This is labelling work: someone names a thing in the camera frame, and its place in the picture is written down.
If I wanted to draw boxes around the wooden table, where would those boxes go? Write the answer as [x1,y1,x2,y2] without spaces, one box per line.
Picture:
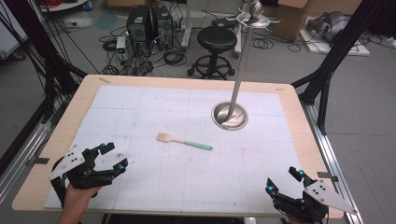
[11,74,345,219]

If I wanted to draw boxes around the aluminium rail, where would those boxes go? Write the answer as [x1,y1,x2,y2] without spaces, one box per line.
[0,119,52,204]
[300,101,365,224]

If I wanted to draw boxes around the white grid mat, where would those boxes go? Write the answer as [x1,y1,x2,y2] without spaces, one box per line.
[43,84,307,216]

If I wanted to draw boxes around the tangle of black cables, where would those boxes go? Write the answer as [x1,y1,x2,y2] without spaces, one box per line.
[99,24,188,77]

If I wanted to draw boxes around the black round stool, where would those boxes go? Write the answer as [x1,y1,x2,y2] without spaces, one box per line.
[187,25,238,80]

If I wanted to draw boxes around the grey bag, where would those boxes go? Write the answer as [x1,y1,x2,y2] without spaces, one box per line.
[306,11,351,43]

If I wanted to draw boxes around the white cabinet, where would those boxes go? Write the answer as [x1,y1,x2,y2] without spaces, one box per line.
[0,0,29,60]

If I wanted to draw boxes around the cardboard box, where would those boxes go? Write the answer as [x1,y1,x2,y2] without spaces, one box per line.
[274,0,312,41]

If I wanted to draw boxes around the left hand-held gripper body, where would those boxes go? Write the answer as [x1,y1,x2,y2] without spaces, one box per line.
[48,143,117,208]

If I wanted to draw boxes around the white flat board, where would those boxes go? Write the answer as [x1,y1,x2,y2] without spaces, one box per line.
[298,32,372,57]

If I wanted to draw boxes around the person's right hand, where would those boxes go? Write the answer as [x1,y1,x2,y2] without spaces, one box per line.
[284,217,312,224]

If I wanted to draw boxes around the small power supply unit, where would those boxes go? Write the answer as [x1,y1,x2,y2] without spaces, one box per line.
[115,35,129,62]

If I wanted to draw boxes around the coiled black cable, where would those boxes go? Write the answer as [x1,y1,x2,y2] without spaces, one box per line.
[250,36,275,50]

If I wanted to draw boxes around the white metal post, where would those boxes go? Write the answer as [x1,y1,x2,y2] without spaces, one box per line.
[180,0,192,49]

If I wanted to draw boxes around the black metal frame stand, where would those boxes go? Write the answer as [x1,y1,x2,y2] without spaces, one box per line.
[290,0,396,136]
[0,0,88,125]

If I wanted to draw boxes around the black computer tower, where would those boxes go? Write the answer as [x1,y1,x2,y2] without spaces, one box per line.
[125,5,153,52]
[151,4,174,51]

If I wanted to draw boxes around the wooden spatula with green handle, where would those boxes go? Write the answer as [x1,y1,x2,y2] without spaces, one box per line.
[156,132,214,152]

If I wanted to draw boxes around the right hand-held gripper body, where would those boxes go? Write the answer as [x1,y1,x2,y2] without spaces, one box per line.
[272,178,359,224]

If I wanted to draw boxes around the metal hook stand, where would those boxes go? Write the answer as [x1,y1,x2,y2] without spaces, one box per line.
[210,0,281,131]

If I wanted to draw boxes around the person's left hand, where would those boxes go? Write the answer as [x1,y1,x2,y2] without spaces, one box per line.
[57,183,102,224]

